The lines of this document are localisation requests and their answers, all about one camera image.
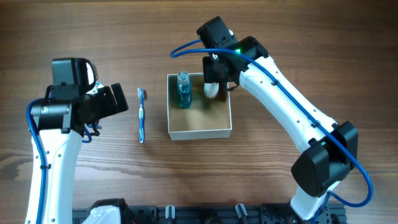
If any white lotion tube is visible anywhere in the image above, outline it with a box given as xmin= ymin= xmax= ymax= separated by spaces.
xmin=204 ymin=82 xmax=220 ymax=98

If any blue mouthwash bottle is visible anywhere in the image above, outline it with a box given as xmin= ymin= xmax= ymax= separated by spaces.
xmin=177 ymin=72 xmax=192 ymax=109

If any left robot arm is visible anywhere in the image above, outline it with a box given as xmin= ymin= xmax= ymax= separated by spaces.
xmin=25 ymin=57 xmax=128 ymax=223

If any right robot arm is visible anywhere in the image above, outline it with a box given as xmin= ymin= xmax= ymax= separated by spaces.
xmin=197 ymin=16 xmax=358 ymax=221

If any teal toothpaste tube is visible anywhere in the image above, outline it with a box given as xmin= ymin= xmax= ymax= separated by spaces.
xmin=95 ymin=82 xmax=104 ymax=88

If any blue white toothbrush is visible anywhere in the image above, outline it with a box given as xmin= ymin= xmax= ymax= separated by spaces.
xmin=137 ymin=88 xmax=145 ymax=144

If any white cardboard box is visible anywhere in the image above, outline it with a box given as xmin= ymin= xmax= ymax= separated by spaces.
xmin=167 ymin=73 xmax=233 ymax=141

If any black mounting rail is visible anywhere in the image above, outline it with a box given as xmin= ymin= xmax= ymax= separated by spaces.
xmin=72 ymin=203 xmax=348 ymax=224

